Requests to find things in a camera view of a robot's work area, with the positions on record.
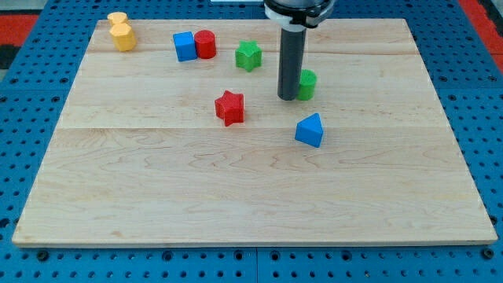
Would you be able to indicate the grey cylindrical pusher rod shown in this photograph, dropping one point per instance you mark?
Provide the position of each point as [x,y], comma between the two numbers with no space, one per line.
[290,63]

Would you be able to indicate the yellow block behind hexagon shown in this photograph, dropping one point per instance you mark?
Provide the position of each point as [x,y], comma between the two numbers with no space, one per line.
[115,18]

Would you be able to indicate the green cylinder block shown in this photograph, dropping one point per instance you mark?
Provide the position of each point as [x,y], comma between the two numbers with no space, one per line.
[307,84]

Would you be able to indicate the red cylinder block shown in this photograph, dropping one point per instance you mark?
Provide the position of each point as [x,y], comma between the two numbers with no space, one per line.
[205,44]

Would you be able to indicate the green star block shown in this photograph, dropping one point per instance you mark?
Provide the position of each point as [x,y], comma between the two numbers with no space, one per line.
[248,55]

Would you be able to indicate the blue triangle block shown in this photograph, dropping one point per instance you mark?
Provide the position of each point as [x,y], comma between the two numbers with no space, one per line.
[310,130]

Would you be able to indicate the red star block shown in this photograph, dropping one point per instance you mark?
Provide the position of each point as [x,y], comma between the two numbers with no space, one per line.
[230,108]

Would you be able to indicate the blue cube block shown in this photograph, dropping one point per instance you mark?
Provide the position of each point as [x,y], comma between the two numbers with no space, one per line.
[185,46]

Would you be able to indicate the wooden board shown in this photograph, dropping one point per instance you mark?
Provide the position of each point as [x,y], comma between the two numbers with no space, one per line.
[140,159]

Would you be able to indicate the black robot arm flange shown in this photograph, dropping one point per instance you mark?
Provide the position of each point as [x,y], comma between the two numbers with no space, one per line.
[296,15]

